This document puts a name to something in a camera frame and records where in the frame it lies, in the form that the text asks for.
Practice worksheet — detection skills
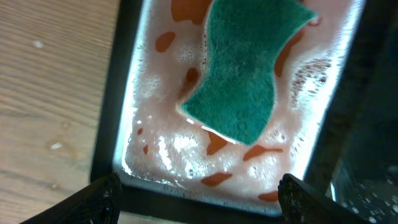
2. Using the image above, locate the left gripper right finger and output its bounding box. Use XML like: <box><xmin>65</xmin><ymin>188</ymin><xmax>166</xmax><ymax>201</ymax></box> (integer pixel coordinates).
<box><xmin>278</xmin><ymin>174</ymin><xmax>369</xmax><ymax>224</ymax></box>

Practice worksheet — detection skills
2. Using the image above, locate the rectangular black water tray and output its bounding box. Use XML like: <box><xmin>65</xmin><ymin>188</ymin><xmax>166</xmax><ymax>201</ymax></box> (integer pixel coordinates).
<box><xmin>90</xmin><ymin>1</ymin><xmax>368</xmax><ymax>223</ymax></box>

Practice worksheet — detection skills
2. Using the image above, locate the round black tray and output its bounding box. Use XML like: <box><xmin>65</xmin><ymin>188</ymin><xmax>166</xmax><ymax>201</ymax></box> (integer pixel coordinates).
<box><xmin>331</xmin><ymin>19</ymin><xmax>397</xmax><ymax>223</ymax></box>

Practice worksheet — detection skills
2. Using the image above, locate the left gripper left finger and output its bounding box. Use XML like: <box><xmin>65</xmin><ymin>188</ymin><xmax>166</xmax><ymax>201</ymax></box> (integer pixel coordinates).
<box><xmin>21</xmin><ymin>173</ymin><xmax>121</xmax><ymax>224</ymax></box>

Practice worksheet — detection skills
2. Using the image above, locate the green yellow sponge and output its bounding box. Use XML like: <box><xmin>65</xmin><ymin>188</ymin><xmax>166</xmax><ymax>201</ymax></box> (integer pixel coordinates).
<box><xmin>180</xmin><ymin>0</ymin><xmax>316</xmax><ymax>145</ymax></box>

